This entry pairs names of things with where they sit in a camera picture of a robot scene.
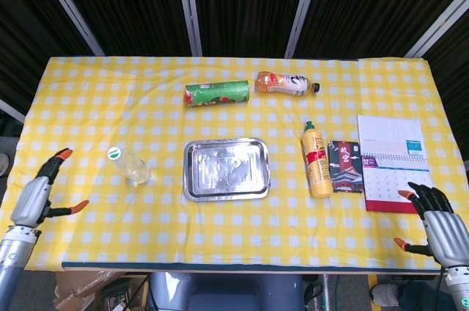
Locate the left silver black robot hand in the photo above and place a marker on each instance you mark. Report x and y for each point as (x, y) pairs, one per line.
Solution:
(31, 197)

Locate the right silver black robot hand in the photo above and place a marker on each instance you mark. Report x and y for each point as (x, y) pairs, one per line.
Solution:
(445, 230)

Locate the clear plastic bottle green cap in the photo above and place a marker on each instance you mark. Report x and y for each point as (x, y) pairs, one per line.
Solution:
(133, 168)

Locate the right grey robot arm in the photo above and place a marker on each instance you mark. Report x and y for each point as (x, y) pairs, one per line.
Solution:
(458, 289)

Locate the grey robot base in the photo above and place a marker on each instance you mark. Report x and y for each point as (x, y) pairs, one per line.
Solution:
(227, 292)

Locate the yellow squeeze bottle green cap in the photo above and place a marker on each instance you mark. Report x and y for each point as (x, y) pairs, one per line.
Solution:
(318, 164)

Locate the rectangular metal tray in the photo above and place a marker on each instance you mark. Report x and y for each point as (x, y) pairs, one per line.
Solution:
(227, 169)

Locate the orange juice bottle black cap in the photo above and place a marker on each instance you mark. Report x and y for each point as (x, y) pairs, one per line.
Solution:
(286, 84)

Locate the beige shoe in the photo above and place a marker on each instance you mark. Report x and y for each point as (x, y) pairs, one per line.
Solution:
(3, 164)

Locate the white shoe with grey sole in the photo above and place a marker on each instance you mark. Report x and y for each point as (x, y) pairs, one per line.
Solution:
(384, 294)

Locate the white red desk calendar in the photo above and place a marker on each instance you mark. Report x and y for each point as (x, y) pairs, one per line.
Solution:
(388, 142)

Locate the brown cardboard box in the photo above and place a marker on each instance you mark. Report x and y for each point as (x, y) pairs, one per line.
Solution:
(84, 289)

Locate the dark red illustrated card box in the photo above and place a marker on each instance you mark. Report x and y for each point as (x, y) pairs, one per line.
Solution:
(344, 168)

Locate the yellow white checked tablecloth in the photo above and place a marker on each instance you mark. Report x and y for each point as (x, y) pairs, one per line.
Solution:
(110, 105)

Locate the metal table leg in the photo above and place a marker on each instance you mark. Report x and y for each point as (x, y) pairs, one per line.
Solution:
(325, 292)

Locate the green chip can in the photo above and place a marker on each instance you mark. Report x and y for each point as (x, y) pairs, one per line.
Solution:
(218, 93)

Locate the white partition frame post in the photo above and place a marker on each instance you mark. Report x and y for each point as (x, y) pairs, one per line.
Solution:
(304, 6)
(69, 10)
(188, 6)
(11, 110)
(438, 25)

